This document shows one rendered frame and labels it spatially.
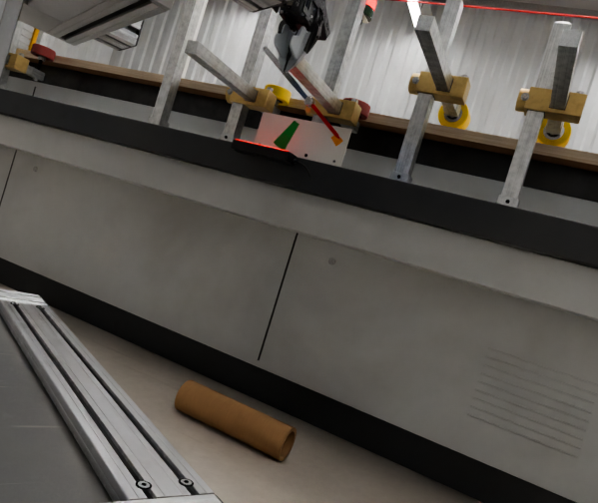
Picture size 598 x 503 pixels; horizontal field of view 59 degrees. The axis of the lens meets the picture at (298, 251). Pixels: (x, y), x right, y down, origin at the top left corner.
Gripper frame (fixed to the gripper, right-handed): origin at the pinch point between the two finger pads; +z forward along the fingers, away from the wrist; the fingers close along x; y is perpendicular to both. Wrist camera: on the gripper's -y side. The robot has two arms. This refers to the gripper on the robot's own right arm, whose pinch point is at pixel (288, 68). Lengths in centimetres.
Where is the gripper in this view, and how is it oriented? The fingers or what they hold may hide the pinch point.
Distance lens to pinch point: 114.7
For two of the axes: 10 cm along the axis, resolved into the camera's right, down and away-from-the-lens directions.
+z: -3.0, 9.5, -0.2
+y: -3.7, -1.3, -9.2
